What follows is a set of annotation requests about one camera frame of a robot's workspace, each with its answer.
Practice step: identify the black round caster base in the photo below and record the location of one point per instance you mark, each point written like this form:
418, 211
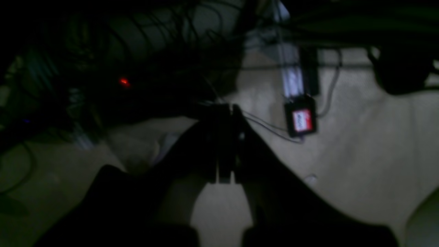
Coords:
402, 72

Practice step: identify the aluminium frame post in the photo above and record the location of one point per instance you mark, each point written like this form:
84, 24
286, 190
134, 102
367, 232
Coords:
298, 63

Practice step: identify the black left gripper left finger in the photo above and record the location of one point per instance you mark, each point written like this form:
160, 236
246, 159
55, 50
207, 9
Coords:
148, 210

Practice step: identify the black box with name sticker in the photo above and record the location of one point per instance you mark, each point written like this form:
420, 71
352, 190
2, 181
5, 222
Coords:
301, 116

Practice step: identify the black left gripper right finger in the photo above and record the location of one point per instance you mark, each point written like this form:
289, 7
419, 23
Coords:
286, 212

